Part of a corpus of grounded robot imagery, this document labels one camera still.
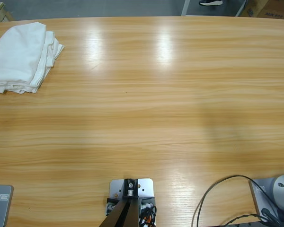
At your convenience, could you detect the wooden pallet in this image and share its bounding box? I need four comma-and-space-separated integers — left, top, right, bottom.
0, 2, 15, 23

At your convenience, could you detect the black base plug cable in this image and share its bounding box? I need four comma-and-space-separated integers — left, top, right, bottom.
223, 208, 284, 227

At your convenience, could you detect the brown cardboard box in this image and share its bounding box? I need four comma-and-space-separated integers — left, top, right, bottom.
240, 0, 284, 19

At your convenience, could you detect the grey base plate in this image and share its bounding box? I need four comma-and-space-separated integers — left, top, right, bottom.
248, 177, 284, 223
0, 184, 14, 227

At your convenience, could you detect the white metal table leg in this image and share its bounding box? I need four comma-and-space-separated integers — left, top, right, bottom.
181, 0, 192, 17
235, 0, 250, 17

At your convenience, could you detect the white block with dark post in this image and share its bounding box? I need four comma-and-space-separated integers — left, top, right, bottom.
99, 178, 157, 227

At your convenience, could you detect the black shoe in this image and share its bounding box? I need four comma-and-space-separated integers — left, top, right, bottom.
198, 0, 223, 6

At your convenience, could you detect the orange cable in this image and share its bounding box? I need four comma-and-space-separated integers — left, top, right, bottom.
142, 210, 156, 225

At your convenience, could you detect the long looped black cable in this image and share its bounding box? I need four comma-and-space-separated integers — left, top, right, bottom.
191, 175, 279, 227

